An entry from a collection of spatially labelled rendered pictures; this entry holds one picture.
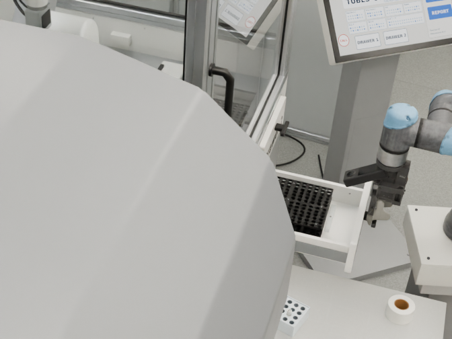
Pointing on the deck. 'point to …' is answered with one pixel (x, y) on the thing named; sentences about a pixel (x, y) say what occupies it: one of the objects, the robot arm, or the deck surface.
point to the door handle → (226, 85)
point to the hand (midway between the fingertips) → (368, 216)
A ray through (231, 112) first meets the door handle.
